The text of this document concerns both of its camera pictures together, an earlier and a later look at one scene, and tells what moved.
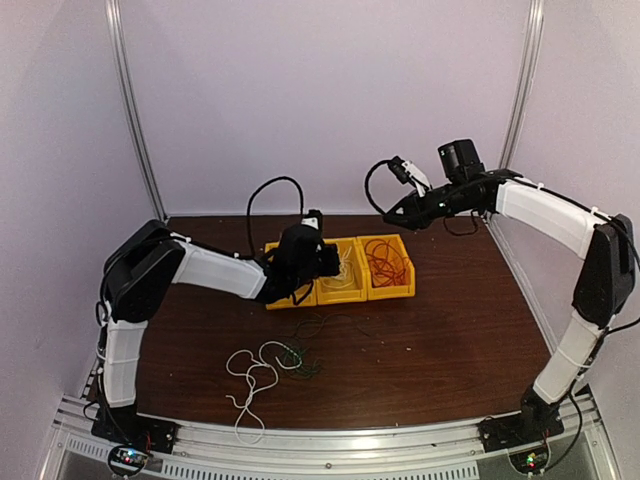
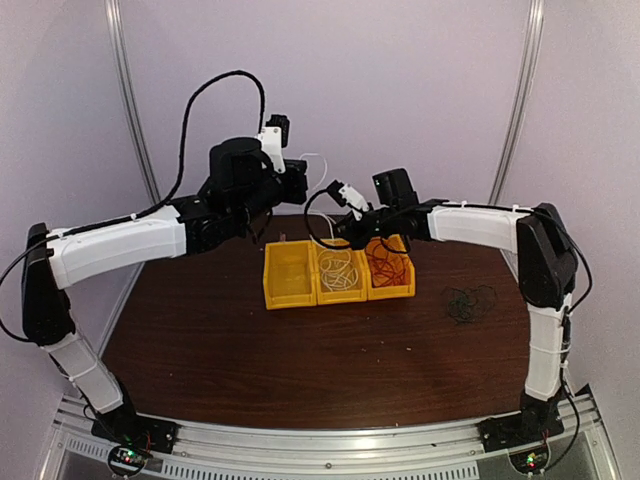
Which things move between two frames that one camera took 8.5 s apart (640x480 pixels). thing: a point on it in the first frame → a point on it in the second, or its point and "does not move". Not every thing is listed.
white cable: [246, 377] → [319, 183]
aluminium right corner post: [524, 88] does not move
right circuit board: [532, 461] does not move
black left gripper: [331, 265] → [296, 193]
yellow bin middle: [350, 283] does not move
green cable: [294, 361] → [458, 306]
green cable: [322, 322] → [484, 302]
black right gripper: [414, 212] → [352, 234]
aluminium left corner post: [124, 84] does not move
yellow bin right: [390, 270] does not move
